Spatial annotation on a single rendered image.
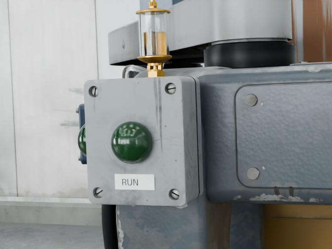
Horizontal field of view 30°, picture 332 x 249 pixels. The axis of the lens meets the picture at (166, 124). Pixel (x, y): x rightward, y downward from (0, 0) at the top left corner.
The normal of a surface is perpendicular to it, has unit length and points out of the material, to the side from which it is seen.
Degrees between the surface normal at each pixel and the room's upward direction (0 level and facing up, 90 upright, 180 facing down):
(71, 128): 90
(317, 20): 90
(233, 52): 90
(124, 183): 90
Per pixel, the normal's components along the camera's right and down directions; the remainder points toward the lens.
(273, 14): 0.47, 0.03
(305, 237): -0.33, 0.06
